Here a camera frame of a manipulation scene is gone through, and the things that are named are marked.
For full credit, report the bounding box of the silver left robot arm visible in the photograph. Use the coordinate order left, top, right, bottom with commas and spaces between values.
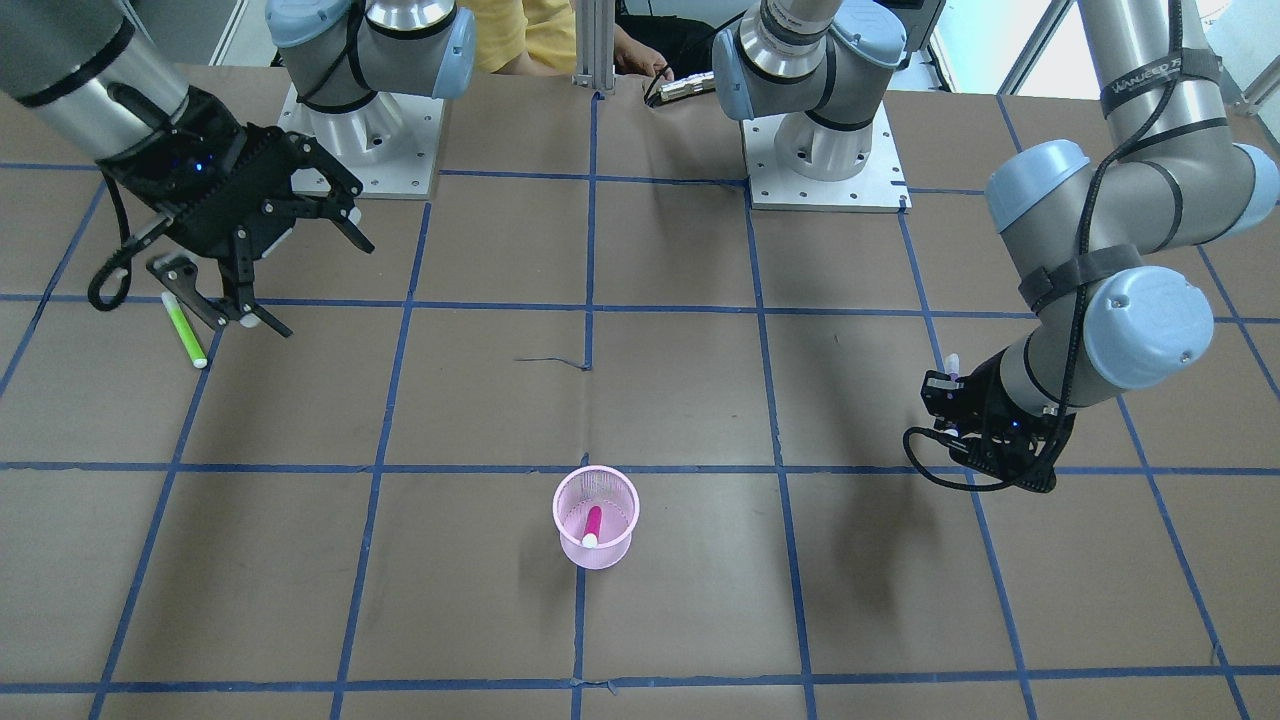
710, 1, 1277, 493

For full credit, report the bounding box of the pink mesh cup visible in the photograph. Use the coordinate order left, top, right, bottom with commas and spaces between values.
550, 465, 641, 571

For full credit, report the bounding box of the aluminium frame post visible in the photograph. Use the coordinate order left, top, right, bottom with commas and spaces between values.
571, 1, 616, 97

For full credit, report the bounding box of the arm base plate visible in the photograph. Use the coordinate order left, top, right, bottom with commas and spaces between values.
740, 104, 913, 213
279, 86, 447, 201

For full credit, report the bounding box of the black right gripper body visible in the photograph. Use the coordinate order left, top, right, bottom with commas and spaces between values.
99, 85, 332, 258

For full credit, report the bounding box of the pink pen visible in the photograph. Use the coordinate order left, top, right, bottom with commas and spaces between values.
580, 505, 603, 550

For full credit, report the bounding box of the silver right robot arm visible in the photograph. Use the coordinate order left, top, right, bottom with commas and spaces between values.
3, 1, 477, 337

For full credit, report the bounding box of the purple pen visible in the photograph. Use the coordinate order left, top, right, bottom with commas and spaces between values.
943, 354, 963, 380

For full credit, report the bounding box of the person in yellow shirt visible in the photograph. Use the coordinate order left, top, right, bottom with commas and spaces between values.
456, 1, 675, 81

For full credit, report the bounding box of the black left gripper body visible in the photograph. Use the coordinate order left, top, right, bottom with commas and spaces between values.
922, 354, 1076, 493

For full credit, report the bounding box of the green pen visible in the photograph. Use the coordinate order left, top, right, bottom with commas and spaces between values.
160, 291, 209, 370

